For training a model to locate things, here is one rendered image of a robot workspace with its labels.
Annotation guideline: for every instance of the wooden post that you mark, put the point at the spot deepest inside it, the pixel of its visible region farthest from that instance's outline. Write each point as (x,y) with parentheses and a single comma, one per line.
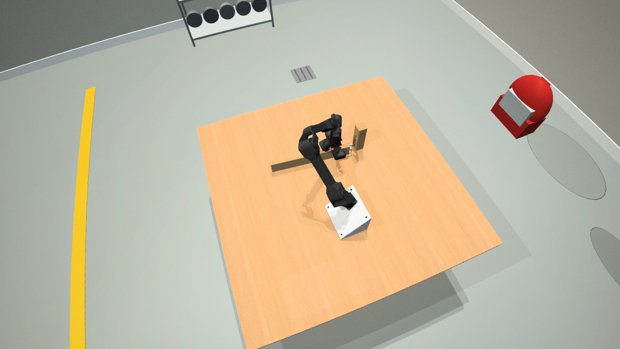
(359,136)

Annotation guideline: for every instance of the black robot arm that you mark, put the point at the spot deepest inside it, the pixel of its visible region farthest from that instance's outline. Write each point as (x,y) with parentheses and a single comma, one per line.
(310,149)

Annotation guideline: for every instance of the wooden rail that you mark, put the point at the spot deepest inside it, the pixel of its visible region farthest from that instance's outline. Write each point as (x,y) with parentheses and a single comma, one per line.
(298,160)

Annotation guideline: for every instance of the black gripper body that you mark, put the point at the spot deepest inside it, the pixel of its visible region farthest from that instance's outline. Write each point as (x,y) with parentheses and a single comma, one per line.
(338,153)

